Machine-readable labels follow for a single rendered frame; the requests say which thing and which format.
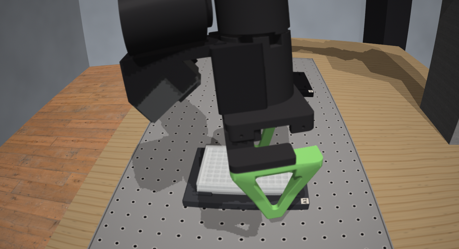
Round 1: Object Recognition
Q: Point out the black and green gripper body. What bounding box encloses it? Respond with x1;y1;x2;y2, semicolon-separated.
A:
222;30;314;174

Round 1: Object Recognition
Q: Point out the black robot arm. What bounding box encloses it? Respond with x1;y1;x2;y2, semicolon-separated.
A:
118;0;290;123

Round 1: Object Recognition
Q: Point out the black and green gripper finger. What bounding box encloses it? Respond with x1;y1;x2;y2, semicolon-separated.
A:
230;146;323;219
254;128;275;147

